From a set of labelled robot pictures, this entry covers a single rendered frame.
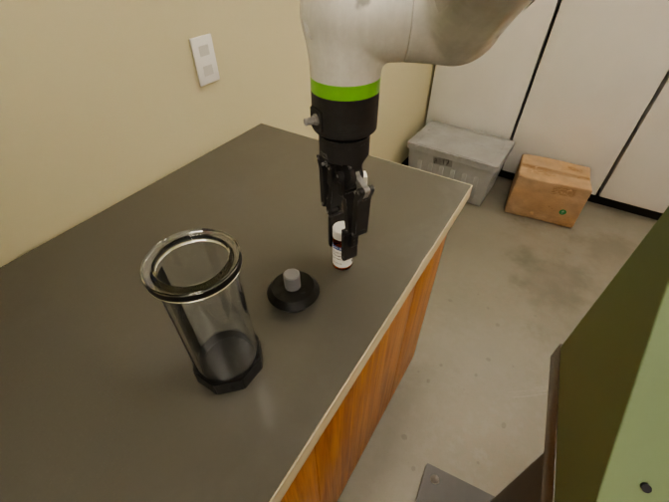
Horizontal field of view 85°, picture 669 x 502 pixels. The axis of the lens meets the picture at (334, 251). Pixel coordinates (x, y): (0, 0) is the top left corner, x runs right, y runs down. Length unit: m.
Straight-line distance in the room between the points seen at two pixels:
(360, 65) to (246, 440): 0.49
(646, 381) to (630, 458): 0.07
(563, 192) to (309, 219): 1.95
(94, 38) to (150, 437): 0.76
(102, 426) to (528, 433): 1.45
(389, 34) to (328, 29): 0.07
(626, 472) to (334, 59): 0.52
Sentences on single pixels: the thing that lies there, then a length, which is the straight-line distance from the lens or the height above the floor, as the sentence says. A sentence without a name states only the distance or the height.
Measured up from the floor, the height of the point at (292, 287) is 0.99.
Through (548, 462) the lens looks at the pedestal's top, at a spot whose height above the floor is 0.92.
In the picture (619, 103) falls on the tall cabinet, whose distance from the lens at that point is 2.74.
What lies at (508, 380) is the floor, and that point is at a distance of 1.79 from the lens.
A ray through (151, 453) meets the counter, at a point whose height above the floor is 0.94.
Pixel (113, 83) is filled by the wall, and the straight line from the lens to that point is 1.01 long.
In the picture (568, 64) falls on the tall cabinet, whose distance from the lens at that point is 2.69.
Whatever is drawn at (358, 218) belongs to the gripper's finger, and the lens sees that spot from 0.57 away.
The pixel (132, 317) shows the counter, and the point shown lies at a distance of 0.73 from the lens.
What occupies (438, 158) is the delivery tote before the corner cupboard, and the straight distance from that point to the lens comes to 2.55.
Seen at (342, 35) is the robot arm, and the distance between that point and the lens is 0.46.
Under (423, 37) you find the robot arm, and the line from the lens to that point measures 0.47.
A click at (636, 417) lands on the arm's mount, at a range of 0.48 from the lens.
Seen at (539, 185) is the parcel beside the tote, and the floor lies 0.24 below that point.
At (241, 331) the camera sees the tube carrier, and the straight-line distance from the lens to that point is 0.50.
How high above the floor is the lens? 1.45
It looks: 43 degrees down
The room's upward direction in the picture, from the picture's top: straight up
